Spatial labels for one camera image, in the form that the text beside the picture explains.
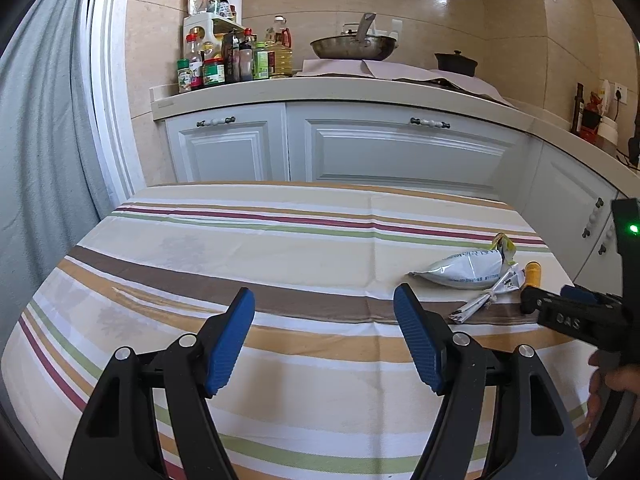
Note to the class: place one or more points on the white wall socket with plug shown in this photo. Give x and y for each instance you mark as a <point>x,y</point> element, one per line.
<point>621,92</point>

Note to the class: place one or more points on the metal wok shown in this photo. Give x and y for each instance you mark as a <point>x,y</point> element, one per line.
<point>350,49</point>

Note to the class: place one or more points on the white snack bag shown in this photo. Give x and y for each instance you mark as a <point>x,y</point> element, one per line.
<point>460,270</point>

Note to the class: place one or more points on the wide white cabinet door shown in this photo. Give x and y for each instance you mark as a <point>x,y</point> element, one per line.
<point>400,155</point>

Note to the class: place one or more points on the white spice rack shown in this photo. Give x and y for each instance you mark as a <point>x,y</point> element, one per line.
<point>200,24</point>

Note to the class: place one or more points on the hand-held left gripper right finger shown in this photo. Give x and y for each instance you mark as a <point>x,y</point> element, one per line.
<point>417,340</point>

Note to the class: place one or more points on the dark glass bottle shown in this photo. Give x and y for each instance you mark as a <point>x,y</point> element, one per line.
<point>577,110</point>

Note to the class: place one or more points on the black pot with lid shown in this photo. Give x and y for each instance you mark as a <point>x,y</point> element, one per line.
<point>455,65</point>

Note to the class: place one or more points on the paper towel roll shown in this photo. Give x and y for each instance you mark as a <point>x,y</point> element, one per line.
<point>233,5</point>

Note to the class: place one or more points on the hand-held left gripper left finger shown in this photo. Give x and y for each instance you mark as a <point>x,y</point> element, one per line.
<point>230,345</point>

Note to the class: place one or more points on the red container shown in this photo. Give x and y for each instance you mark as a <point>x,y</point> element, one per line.
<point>592,120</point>

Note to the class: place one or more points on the twisted silver wrapper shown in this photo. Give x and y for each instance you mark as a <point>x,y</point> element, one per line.
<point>480,305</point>

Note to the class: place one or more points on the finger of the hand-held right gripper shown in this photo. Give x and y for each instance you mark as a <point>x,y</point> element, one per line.
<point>582,293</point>
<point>570,317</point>

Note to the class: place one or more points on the person's right hand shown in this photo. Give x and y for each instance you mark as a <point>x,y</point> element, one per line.
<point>625,379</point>

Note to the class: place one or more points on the narrow white cabinet door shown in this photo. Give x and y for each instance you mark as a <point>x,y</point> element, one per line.
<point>225,150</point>

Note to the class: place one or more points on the grey curtain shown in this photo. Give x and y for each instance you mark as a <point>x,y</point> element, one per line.
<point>50,135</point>

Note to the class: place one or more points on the group of condiment bottles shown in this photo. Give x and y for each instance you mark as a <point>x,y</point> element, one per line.
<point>260,60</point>

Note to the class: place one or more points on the beige counter cloth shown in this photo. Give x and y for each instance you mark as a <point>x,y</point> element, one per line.
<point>340,66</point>

